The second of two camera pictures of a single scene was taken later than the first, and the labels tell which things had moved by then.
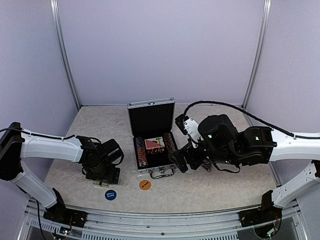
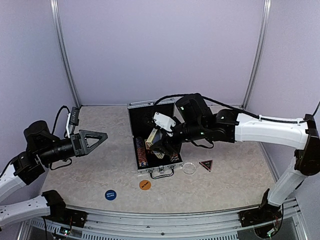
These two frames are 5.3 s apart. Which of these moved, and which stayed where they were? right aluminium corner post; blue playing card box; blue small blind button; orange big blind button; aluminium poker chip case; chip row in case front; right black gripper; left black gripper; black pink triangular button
Moved: left black gripper; blue playing card box; right black gripper
Stayed: blue small blind button; chip row in case front; black pink triangular button; aluminium poker chip case; orange big blind button; right aluminium corner post
